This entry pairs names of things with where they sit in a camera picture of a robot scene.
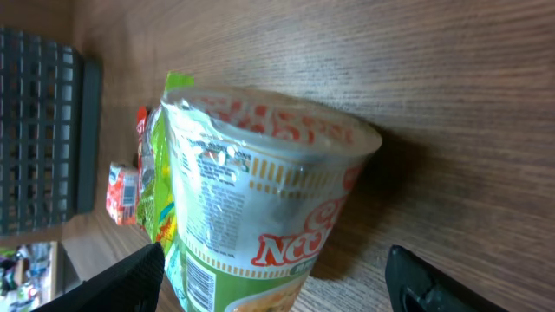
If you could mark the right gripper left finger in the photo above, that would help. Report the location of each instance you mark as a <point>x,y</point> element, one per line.
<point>132,284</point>

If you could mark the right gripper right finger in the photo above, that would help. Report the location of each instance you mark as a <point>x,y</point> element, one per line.
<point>415,285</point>

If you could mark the green gummy candy bag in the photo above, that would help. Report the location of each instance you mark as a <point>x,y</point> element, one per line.
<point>155,211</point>

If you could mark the small red tissue pack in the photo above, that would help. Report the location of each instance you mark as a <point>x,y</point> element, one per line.
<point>122,193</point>

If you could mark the cup noodles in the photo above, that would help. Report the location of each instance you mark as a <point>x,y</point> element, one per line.
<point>259,181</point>

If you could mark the red chocolate wafer bar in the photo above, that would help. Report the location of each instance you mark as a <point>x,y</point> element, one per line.
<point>141,122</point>

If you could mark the teal snack packet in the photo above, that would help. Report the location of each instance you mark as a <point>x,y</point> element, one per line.
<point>174,272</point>

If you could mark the grey plastic mesh basket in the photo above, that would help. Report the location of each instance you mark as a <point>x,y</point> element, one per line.
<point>50,112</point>

